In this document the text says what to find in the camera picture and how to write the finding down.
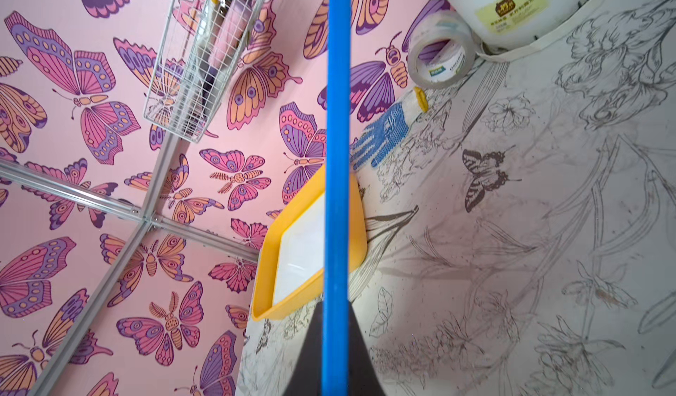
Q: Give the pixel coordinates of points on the white wire wall basket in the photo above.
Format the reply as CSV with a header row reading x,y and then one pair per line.
x,y
197,58

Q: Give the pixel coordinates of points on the yellow-framed whiteboard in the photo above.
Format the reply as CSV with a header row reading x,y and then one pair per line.
x,y
301,253

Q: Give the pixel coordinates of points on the white plant pot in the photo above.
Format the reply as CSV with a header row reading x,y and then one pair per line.
x,y
508,30

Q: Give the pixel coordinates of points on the yellow plastic storage tray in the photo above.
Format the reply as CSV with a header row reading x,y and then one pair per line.
x,y
262,307

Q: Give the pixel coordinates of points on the blue-framed whiteboard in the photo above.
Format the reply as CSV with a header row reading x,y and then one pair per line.
x,y
335,323

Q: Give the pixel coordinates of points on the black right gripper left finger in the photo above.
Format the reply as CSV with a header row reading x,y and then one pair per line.
x,y
306,376

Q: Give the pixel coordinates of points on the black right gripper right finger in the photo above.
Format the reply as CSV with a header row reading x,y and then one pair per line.
x,y
362,377

